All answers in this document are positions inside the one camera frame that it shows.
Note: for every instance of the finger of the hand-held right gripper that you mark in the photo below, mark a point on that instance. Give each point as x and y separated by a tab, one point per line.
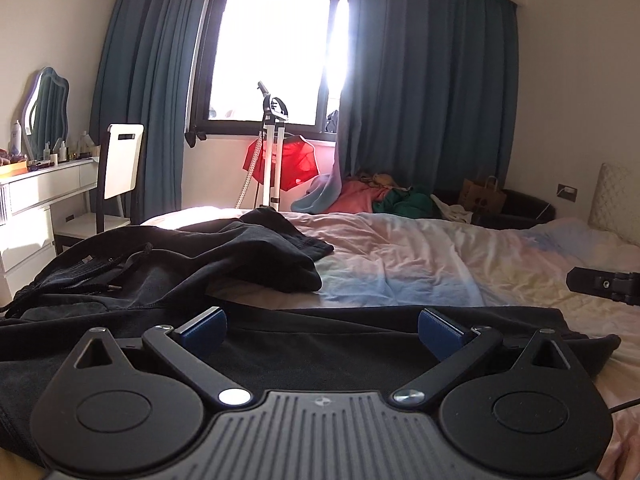
592	282

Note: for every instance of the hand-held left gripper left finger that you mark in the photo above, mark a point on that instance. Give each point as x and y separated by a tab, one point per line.
202	334

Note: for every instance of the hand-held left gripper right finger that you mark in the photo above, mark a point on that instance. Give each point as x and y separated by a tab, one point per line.
440	334

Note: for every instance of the bed with pastel sheet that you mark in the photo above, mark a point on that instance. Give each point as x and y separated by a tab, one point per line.
425	260

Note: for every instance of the white quilted pillow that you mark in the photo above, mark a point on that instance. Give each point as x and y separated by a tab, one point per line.
617	200

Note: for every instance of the black upholstered bench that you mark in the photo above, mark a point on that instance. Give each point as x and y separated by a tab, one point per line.
525	207

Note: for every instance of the white cloth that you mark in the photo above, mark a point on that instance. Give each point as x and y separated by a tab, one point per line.
452	210

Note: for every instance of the green cloth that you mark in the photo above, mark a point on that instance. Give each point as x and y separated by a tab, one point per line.
405	202

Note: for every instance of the brown paper bag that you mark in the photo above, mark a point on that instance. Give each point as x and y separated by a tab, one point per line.
482	197

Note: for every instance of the pink cloth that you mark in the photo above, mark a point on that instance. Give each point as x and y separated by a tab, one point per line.
357	197

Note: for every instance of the light blue blanket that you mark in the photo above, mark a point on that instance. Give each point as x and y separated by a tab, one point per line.
315	195

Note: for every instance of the white garment steamer stand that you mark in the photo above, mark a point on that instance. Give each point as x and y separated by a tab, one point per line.
272	160

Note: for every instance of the white chair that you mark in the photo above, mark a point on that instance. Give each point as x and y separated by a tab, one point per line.
122	160

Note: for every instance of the red garment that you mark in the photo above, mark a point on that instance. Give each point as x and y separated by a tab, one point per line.
295	165

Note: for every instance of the white dressing table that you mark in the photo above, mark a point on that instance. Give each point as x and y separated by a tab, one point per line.
45	185

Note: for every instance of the small cosmetic bottle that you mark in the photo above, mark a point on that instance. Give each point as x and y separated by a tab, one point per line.
47	152
63	151

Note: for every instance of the blue curtain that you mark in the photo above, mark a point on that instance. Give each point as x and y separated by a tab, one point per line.
425	85
150	60

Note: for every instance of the wooden tray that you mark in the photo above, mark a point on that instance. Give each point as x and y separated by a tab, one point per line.
12	166

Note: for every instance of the white spray can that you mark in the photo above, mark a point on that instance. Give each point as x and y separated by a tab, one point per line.
16	140

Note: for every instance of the wavy framed mirror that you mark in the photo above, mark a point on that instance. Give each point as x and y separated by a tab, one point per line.
47	110

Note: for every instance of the window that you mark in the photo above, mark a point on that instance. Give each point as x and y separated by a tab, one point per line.
270	35

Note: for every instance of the wall outlet plate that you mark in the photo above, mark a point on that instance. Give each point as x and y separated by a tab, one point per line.
567	193

